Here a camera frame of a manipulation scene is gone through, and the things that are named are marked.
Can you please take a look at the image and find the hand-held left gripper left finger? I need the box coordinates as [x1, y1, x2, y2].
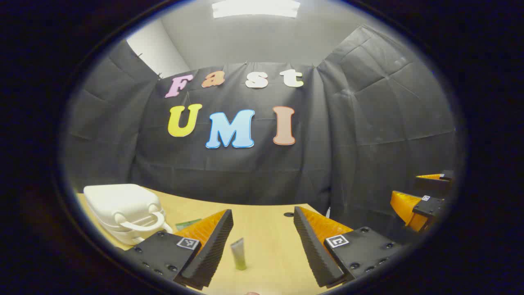
[122, 209, 234, 291]

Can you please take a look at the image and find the black backdrop cloth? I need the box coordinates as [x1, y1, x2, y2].
[63, 25, 459, 242]

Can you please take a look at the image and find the green skincare sachet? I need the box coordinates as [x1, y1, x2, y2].
[176, 218, 202, 231]

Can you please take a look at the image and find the ceiling light panel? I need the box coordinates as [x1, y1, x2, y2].
[212, 0, 301, 19]

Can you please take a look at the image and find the white suitcase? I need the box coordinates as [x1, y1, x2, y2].
[83, 184, 174, 246]

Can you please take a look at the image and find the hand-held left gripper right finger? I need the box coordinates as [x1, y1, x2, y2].
[293, 206, 405, 288]

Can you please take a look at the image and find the green and white cream tube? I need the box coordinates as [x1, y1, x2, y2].
[230, 238, 248, 271]

